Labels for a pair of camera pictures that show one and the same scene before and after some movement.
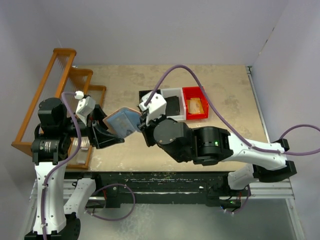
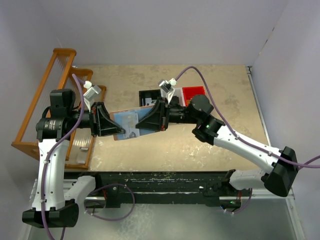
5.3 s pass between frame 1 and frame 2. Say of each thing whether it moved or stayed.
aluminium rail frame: stayed
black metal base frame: stayed
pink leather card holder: stayed
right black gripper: moved
